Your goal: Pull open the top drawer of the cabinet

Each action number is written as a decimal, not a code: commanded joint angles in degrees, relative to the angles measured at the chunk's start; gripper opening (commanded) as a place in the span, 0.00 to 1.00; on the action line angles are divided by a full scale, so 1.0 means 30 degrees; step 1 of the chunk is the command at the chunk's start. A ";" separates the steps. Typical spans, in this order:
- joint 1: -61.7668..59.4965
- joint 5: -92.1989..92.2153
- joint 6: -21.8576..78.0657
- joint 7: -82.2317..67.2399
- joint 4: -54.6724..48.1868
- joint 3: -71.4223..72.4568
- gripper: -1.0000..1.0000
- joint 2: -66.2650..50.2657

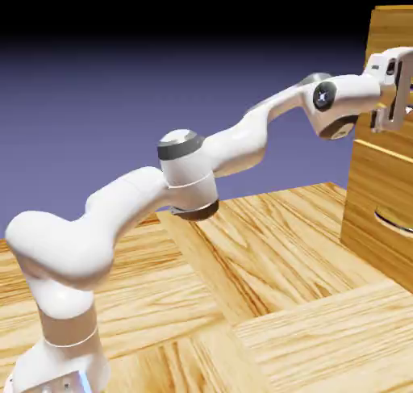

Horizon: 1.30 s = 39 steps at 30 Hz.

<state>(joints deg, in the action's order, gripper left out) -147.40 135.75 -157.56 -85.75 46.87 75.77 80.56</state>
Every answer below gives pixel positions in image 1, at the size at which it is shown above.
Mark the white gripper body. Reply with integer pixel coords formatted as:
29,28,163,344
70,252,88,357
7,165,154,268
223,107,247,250
369,46,413,133

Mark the wooden drawer front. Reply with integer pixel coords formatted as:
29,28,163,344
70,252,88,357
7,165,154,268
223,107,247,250
353,9,413,160
340,140,413,294

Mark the light wood cabinet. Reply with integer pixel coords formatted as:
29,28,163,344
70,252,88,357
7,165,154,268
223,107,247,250
340,4,413,295

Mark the curved silver drawer handle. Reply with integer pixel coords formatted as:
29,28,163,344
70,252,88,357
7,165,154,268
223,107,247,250
373,207,413,236

